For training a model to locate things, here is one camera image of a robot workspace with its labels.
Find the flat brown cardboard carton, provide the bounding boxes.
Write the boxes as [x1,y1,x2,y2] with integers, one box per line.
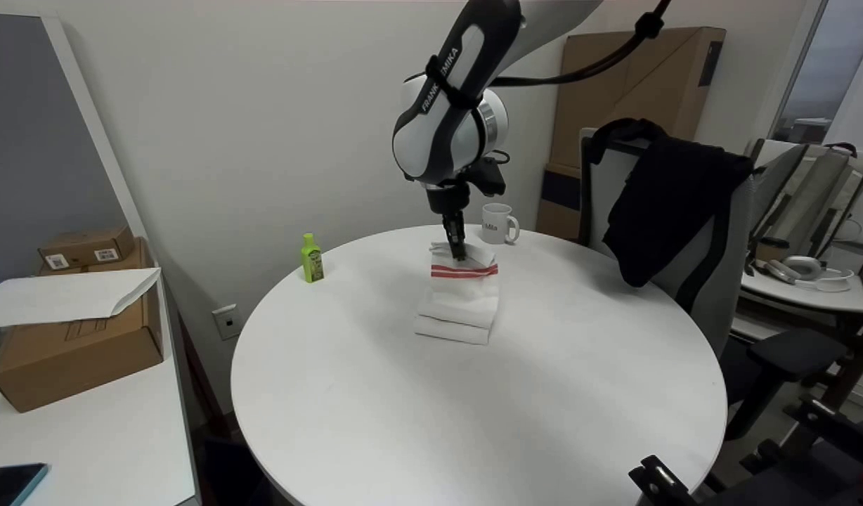
[536,24,730,245]

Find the white office desk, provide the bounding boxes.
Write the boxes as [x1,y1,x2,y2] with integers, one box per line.
[0,279,200,506]

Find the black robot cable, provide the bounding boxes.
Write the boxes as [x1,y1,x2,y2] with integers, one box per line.
[489,0,675,90]

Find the grey desk partition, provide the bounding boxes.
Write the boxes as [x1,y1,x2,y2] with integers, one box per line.
[0,12,145,284]

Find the small green bottle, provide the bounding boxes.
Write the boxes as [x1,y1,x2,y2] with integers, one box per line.
[297,231,325,287]

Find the white paper sheet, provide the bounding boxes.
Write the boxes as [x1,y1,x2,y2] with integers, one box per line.
[0,265,163,335]

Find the white side table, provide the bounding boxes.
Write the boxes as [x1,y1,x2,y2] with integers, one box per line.
[734,265,863,345]

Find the grey office chair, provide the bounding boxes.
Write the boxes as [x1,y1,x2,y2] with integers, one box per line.
[579,124,761,359]

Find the grey folded panels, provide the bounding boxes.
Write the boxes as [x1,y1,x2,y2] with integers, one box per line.
[746,138,863,265]

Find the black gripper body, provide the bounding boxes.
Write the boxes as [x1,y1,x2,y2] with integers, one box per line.
[427,172,482,225]

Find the black smartphone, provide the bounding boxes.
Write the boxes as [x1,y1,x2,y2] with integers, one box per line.
[0,461,52,506]

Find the black jacket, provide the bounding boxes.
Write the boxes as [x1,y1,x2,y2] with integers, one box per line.
[592,116,756,289]

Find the white ceramic mug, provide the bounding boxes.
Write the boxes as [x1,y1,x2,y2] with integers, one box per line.
[477,199,523,248]

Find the white towel red stripes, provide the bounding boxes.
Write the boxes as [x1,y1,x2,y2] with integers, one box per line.
[412,237,501,348]

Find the window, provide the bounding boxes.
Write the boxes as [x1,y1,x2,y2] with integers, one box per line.
[775,0,863,144]

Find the black office chair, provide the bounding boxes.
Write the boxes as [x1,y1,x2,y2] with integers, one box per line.
[720,311,863,443]

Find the large brown cardboard box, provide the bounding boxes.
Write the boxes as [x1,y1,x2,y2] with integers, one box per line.
[0,289,166,417]

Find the small brown cardboard box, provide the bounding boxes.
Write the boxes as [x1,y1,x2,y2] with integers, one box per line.
[32,225,156,275]

